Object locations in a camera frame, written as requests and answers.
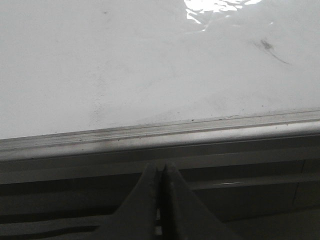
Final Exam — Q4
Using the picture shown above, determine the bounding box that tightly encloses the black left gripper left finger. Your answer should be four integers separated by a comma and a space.
86, 163, 159, 240

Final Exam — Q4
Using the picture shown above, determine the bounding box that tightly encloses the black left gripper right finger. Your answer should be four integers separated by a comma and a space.
161, 163, 241, 240

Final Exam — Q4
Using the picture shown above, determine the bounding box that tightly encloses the white whiteboard with metal frame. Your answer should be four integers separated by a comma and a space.
0, 0, 320, 172

